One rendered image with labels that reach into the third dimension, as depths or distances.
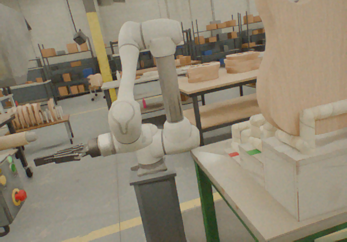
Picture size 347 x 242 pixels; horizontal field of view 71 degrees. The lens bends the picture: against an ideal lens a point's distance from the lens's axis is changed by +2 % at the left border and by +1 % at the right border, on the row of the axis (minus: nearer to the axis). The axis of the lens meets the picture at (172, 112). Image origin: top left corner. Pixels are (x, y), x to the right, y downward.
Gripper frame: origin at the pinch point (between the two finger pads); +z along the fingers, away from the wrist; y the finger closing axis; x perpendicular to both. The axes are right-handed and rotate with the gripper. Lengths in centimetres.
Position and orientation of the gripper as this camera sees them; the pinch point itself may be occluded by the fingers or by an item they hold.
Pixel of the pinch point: (45, 159)
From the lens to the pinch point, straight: 105.7
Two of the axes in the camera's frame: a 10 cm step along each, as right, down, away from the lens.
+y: -2.4, -2.3, 9.4
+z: -9.6, 2.2, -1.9
